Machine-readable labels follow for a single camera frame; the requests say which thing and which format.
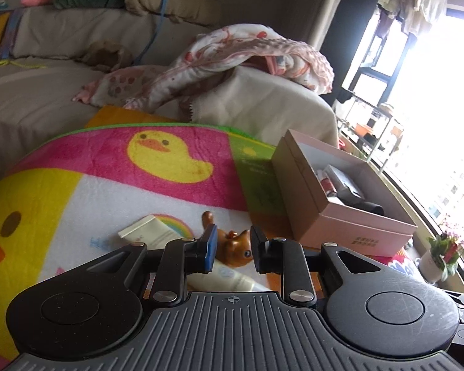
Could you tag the black rounded object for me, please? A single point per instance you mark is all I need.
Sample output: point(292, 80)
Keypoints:
point(374, 208)

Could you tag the brown animal figurine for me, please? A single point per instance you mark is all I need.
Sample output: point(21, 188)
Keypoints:
point(236, 249)

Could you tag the purple striped cushion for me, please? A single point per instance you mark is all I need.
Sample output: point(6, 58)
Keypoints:
point(11, 33)

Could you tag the beige pillow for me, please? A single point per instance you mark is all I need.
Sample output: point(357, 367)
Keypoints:
point(181, 2)

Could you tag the white cardboard box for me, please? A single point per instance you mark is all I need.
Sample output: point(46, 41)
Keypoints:
point(344, 183)

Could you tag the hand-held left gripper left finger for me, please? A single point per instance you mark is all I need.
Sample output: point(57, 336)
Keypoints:
point(210, 247)

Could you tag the pink printed blanket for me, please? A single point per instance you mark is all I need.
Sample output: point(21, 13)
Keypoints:
point(232, 54)

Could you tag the colourful cartoon printed mat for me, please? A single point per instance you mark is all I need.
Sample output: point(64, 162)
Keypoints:
point(112, 185)

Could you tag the brown plush toy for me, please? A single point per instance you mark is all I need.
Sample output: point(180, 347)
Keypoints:
point(104, 52)

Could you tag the beige covered sofa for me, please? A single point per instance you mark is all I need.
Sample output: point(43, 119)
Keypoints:
point(42, 96)

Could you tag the pink cardboard box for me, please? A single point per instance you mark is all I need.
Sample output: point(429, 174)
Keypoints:
point(332, 228)

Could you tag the potted plant white pot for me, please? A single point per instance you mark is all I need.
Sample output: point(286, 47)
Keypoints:
point(440, 255)

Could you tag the cream tube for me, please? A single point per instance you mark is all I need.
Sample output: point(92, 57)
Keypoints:
point(147, 234)

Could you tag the metal storage rack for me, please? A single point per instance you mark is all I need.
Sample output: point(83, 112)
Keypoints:
point(375, 123)

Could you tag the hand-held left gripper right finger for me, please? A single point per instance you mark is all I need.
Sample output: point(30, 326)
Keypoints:
point(260, 251)

